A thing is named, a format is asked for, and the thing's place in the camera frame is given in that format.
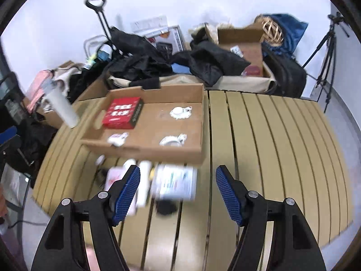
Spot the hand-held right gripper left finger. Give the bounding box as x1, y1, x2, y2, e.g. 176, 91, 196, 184
30, 164, 141, 271

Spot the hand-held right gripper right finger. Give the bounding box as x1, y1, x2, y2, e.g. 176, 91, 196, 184
215, 164, 328, 271

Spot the pink white cartoon packet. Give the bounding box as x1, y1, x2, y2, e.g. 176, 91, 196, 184
104, 166, 133, 195

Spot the black fuzzy round object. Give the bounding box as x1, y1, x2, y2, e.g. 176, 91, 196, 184
156, 199, 178, 215

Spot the white paper packet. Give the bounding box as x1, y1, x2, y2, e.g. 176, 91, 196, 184
151, 164, 198, 201

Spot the shallow cardboard tray box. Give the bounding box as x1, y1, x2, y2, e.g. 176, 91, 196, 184
80, 83, 206, 165

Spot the small white packet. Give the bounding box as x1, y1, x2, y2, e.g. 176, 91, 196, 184
108, 133, 129, 147

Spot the red box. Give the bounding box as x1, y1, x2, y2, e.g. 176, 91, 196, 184
102, 96, 144, 130

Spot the dark cloth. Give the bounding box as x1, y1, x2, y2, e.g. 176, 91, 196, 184
17, 116, 58, 175

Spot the low cardboard box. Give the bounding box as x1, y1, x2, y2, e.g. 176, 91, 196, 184
37, 75, 110, 129

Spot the white thermos bottle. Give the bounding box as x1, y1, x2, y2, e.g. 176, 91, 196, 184
42, 79, 80, 128

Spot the black backpack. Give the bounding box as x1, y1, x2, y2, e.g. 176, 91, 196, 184
262, 44, 307, 98

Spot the light blue item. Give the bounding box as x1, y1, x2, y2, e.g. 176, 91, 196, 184
171, 64, 190, 75

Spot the beige tote bag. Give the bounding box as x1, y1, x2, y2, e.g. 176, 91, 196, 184
52, 63, 85, 96

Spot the black jacket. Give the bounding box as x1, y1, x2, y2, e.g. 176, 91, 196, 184
169, 41, 251, 86
103, 27, 172, 89

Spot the pink bag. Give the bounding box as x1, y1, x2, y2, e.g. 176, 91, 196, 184
27, 70, 55, 108

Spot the black cart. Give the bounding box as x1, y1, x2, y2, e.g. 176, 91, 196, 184
0, 72, 29, 125

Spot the open cardboard box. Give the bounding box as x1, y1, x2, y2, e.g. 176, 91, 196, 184
217, 24, 273, 78

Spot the printed appliance box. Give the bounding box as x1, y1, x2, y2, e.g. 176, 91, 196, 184
144, 25, 185, 54

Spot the wicker basket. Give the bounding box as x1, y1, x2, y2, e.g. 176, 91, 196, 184
254, 15, 283, 46

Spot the blue bag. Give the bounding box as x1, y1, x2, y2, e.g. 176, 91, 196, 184
271, 14, 308, 57

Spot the black tripod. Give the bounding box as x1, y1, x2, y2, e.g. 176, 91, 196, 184
302, 13, 350, 113

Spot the white metal frame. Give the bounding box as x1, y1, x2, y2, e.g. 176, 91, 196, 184
84, 35, 110, 63

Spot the white wall socket plate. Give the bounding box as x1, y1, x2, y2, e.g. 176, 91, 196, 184
130, 15, 169, 33

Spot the black luggage trolley handle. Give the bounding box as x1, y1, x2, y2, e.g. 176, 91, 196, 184
85, 0, 119, 51

